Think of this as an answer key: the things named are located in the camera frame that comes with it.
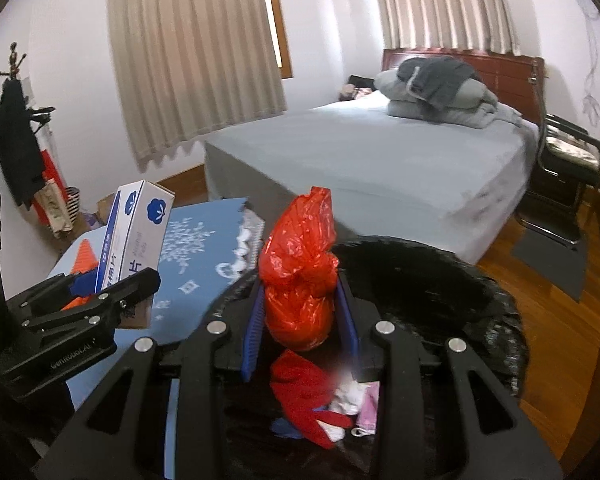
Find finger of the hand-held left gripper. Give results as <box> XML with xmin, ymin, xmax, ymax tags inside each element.
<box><xmin>21</xmin><ymin>266</ymin><xmax>162</xmax><ymax>334</ymax></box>
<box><xmin>6</xmin><ymin>270</ymin><xmax>100</xmax><ymax>320</ymax></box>

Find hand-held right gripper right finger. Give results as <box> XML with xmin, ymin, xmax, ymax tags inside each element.
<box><xmin>335</xmin><ymin>275</ymin><xmax>564</xmax><ymax>480</ymax></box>

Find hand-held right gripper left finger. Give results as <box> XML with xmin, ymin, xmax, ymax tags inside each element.
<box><xmin>34</xmin><ymin>278</ymin><xmax>268</xmax><ymax>480</ymax></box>

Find white and blue cardboard box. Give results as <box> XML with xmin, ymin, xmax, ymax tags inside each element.
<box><xmin>95</xmin><ymin>180</ymin><xmax>177</xmax><ymax>331</ymax></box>

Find red plastic bag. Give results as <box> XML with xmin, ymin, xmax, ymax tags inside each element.
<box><xmin>257</xmin><ymin>186</ymin><xmax>341</xmax><ymax>352</ymax></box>

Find red cloth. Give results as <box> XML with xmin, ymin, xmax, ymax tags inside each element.
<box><xmin>270</xmin><ymin>350</ymin><xmax>353</xmax><ymax>450</ymax></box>

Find white cloth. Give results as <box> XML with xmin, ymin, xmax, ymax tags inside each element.
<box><xmin>320</xmin><ymin>377</ymin><xmax>368</xmax><ymax>443</ymax></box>

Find black bag lined trash bin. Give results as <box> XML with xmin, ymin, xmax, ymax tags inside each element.
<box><xmin>215</xmin><ymin>237</ymin><xmax>528</xmax><ymax>480</ymax></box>

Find pink face mask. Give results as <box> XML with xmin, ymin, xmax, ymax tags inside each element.
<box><xmin>352</xmin><ymin>381</ymin><xmax>381</xmax><ymax>438</ymax></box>

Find blue tree print tablecloth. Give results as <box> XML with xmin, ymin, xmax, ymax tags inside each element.
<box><xmin>47</xmin><ymin>197</ymin><xmax>266</xmax><ymax>480</ymax></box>

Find beige printed tote bag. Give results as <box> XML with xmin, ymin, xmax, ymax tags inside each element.
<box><xmin>35</xmin><ymin>185</ymin><xmax>76</xmax><ymax>238</ymax></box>

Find red garment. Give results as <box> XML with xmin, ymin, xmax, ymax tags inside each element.
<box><xmin>32</xmin><ymin>149</ymin><xmax>68</xmax><ymax>226</ymax></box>

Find black coat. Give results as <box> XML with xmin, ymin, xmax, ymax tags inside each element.
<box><xmin>0</xmin><ymin>80</ymin><xmax>48</xmax><ymax>210</ymax></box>

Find bed with grey sheet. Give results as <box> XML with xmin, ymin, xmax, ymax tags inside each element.
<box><xmin>204</xmin><ymin>91</ymin><xmax>540</xmax><ymax>265</ymax></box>

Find black clothes hanger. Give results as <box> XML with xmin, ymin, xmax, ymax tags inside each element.
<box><xmin>26</xmin><ymin>106</ymin><xmax>57</xmax><ymax>133</ymax></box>

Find grey floor mat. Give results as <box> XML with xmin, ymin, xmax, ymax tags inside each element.
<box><xmin>510</xmin><ymin>232</ymin><xmax>588</xmax><ymax>303</ymax></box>

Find pink bundle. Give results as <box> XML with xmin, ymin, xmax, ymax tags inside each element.
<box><xmin>339</xmin><ymin>85</ymin><xmax>376</xmax><ymax>102</ymax></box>

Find wooden coat rack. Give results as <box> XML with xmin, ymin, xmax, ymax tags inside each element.
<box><xmin>0</xmin><ymin>42</ymin><xmax>56</xmax><ymax>136</ymax></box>

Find wide beige curtain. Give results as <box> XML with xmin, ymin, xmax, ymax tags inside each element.
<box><xmin>105</xmin><ymin>0</ymin><xmax>288</xmax><ymax>163</ymax></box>

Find folded grey duvet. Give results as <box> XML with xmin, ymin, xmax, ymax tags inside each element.
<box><xmin>374</xmin><ymin>67</ymin><xmax>523</xmax><ymax>130</ymax></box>

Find black office chair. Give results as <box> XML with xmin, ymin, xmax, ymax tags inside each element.
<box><xmin>512</xmin><ymin>57</ymin><xmax>600</xmax><ymax>248</ymax></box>

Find dark grey garment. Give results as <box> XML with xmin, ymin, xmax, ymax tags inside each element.
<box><xmin>397</xmin><ymin>56</ymin><xmax>481</xmax><ymax>111</ymax></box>

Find patterned chair cushion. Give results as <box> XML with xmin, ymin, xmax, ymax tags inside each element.
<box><xmin>545</xmin><ymin>132</ymin><xmax>600</xmax><ymax>166</ymax></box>

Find red-brown wooden headboard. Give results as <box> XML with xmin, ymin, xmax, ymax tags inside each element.
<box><xmin>381</xmin><ymin>49</ymin><xmax>546</xmax><ymax>126</ymax></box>

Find narrow beige curtain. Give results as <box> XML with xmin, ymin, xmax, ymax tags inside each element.
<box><xmin>372</xmin><ymin>0</ymin><xmax>522</xmax><ymax>56</ymax></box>

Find wooden window frame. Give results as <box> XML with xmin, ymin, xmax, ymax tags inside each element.
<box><xmin>260</xmin><ymin>0</ymin><xmax>293</xmax><ymax>80</ymax></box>

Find hanging white cables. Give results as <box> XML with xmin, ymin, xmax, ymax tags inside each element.
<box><xmin>577</xmin><ymin>0</ymin><xmax>600</xmax><ymax>126</ymax></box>

